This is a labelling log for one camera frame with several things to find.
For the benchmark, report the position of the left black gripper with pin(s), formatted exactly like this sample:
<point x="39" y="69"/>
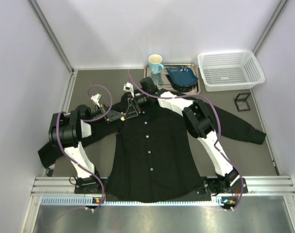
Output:
<point x="106" y="113"/>

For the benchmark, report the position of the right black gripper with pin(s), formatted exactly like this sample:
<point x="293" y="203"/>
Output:
<point x="132" y="100"/>

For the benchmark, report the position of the black button shirt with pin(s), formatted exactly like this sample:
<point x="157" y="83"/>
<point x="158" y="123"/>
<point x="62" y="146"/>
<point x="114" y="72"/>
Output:
<point x="152" y="161"/>

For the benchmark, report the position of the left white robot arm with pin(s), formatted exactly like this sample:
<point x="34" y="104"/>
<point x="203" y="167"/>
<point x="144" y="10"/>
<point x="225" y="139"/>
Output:
<point x="67" y="130"/>

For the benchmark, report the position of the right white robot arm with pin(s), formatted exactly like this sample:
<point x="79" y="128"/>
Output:
<point x="204" y="125"/>

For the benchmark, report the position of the brooch in black box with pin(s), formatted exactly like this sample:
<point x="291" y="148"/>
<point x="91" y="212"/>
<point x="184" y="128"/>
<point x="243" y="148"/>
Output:
<point x="241" y="102"/>

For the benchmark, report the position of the steel tray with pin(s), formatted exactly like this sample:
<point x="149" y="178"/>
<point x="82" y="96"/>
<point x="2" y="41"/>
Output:
<point x="164" y="81"/>

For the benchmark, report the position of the light blue mug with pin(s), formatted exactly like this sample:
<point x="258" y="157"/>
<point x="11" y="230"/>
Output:
<point x="155" y="63"/>

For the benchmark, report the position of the dark blue plate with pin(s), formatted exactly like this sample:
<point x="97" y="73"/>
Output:
<point x="181" y="76"/>

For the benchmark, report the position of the white plastic basket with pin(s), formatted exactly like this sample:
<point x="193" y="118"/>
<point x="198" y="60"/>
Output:
<point x="229" y="70"/>

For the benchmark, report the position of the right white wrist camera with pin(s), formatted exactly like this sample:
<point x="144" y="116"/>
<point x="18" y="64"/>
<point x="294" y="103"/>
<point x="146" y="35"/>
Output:
<point x="128" y="87"/>

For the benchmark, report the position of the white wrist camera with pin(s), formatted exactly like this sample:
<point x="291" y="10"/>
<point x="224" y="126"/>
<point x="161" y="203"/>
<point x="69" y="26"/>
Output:
<point x="128" y="87"/>
<point x="96" y="99"/>

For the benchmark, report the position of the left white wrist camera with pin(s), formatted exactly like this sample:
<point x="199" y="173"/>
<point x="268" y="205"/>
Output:
<point x="96" y="99"/>

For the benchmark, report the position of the aluminium frame rail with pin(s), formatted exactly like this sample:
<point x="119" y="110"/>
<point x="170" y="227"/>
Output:
<point x="61" y="191"/>

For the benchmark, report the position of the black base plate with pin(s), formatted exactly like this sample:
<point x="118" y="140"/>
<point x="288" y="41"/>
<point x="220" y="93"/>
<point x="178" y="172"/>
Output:
<point x="211" y="187"/>

